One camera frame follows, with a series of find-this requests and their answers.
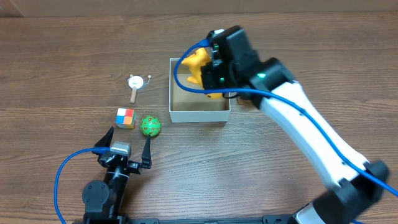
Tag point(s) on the white wooden rattle drum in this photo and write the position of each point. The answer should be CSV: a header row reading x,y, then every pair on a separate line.
x,y
135,83

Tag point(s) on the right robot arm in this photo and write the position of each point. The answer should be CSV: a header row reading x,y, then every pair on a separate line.
x,y
353,183

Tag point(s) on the white cardboard box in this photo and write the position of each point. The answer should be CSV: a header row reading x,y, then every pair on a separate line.
x,y
188,107

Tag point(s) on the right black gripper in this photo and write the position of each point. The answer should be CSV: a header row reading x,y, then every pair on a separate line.
x,y
207,75

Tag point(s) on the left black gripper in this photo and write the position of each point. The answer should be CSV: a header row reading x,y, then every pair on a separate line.
x,y
123,162

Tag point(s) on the yellow rubber duck toy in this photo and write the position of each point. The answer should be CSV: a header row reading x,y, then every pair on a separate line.
x,y
195,62

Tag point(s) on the green numbered ball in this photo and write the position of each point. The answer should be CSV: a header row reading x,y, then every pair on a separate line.
x,y
150,126

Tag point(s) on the multicoloured puzzle cube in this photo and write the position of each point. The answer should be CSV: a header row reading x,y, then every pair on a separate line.
x,y
126,118

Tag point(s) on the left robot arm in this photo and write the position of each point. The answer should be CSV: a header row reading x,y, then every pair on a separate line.
x,y
103,198

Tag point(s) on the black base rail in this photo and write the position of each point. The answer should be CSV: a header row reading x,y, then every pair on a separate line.
x,y
265,219

